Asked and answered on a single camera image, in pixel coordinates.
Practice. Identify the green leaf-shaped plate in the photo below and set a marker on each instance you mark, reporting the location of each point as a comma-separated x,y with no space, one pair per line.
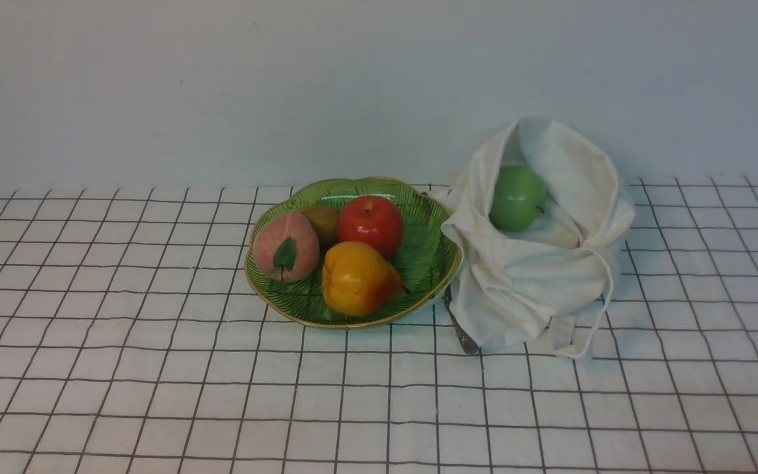
427,260

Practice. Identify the green apple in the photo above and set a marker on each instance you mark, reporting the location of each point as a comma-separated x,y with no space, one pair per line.
517,198

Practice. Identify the yellow-orange pear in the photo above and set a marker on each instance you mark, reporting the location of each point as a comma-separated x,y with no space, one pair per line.
357,280

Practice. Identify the white grid tablecloth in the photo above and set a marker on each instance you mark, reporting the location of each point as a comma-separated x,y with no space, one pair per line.
130,342

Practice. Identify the red apple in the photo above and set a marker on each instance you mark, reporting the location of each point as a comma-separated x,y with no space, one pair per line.
374,221

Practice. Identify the white cloth bag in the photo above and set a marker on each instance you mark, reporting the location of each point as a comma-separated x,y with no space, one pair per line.
555,280

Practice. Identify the brown kiwi fruit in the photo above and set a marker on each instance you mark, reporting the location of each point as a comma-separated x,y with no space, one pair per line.
324,221

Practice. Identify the pink peach with leaf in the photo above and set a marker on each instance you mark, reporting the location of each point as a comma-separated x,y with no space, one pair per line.
287,249

